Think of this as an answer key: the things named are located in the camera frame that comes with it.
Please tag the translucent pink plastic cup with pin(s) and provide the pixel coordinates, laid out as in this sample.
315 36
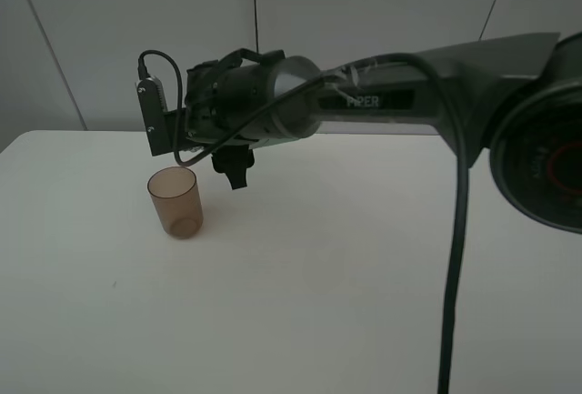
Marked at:
175 195

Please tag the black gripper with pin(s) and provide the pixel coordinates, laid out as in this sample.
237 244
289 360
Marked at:
220 94

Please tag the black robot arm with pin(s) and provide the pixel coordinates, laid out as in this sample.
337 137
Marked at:
517 96

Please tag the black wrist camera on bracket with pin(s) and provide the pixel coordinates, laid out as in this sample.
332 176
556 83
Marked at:
159 122

